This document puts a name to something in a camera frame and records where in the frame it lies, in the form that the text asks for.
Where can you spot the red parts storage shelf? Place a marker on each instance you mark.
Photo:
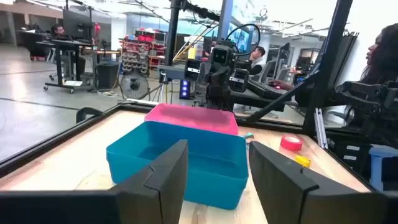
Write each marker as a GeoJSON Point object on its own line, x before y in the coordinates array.
{"type": "Point", "coordinates": [135, 57]}

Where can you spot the blue plastic stool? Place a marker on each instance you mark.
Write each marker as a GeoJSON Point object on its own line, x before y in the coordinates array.
{"type": "Point", "coordinates": [377, 168]}

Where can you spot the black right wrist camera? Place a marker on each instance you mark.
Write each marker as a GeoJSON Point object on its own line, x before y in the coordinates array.
{"type": "Point", "coordinates": [222, 55]}

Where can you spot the pink plastic bin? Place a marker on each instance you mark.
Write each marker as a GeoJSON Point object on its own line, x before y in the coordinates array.
{"type": "Point", "coordinates": [192, 119]}

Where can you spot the teal plastic bin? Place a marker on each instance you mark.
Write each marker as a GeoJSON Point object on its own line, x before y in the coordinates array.
{"type": "Point", "coordinates": [214, 174]}

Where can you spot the computer tower with blue lights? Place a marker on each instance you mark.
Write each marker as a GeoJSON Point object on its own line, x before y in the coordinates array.
{"type": "Point", "coordinates": [184, 89]}

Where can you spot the black standing desk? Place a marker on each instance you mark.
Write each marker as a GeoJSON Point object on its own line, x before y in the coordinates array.
{"type": "Point", "coordinates": [59, 62]}

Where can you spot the black waste bin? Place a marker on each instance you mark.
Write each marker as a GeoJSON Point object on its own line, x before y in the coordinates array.
{"type": "Point", "coordinates": [107, 76]}

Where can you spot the silver aluminium bar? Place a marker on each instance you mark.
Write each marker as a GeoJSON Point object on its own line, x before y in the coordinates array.
{"type": "Point", "coordinates": [320, 127]}

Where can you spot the person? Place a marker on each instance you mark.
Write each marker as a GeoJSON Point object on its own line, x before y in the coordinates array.
{"type": "Point", "coordinates": [57, 31]}
{"type": "Point", "coordinates": [381, 56]}
{"type": "Point", "coordinates": [257, 60]}

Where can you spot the black box with white labels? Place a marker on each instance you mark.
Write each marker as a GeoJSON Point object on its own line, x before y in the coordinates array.
{"type": "Point", "coordinates": [348, 152]}

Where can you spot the red tape roll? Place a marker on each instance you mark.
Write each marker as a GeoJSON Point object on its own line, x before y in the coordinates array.
{"type": "Point", "coordinates": [291, 143]}

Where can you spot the black table clamp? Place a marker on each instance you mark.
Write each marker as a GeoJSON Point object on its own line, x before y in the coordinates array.
{"type": "Point", "coordinates": [88, 112]}

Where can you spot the yellow mini stapler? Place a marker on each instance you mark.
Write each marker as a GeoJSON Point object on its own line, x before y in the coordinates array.
{"type": "Point", "coordinates": [302, 160]}

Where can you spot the round floor fan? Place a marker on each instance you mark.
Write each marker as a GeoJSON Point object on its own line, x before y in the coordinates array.
{"type": "Point", "coordinates": [134, 85]}

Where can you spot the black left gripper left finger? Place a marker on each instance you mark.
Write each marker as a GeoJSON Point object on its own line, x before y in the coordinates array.
{"type": "Point", "coordinates": [161, 186]}

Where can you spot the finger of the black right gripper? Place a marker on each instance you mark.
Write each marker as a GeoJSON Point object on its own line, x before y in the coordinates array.
{"type": "Point", "coordinates": [213, 99]}
{"type": "Point", "coordinates": [226, 99]}

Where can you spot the black aluminium table frame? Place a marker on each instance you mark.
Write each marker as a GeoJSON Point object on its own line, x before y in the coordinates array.
{"type": "Point", "coordinates": [46, 144]}

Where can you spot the pale teal staple remover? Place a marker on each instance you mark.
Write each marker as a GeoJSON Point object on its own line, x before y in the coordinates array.
{"type": "Point", "coordinates": [248, 136]}

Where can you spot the black computer monitor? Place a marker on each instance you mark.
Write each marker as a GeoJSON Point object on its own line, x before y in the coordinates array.
{"type": "Point", "coordinates": [76, 25]}

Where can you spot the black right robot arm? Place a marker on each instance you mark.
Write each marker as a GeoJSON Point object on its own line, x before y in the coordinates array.
{"type": "Point", "coordinates": [239, 79]}

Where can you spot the blue column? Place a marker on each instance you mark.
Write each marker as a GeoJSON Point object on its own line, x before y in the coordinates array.
{"type": "Point", "coordinates": [225, 18]}

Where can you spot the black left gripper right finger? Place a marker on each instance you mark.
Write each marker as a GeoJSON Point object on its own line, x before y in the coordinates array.
{"type": "Point", "coordinates": [280, 186]}

